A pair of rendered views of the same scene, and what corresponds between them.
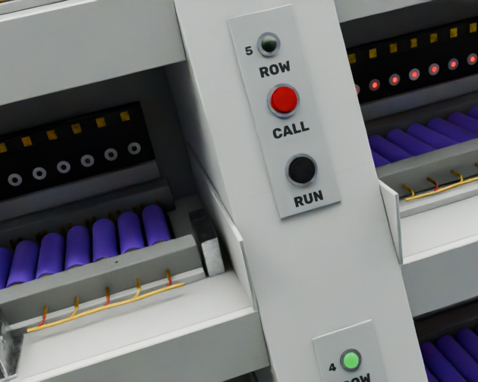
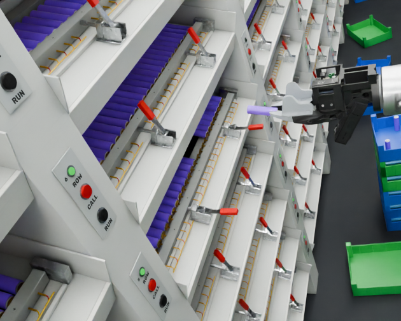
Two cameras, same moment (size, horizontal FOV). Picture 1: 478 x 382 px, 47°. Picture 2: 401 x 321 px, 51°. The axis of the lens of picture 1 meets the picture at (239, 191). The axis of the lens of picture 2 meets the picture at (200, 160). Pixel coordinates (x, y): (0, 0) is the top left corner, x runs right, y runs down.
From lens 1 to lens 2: 103 cm
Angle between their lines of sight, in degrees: 55
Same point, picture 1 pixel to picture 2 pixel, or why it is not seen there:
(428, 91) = not seen: hidden behind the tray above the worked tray
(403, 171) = not seen: hidden behind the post
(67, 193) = not seen: hidden behind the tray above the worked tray
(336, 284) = (260, 88)
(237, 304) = (251, 100)
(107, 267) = (227, 106)
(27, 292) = (222, 118)
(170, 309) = (242, 108)
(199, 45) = (240, 44)
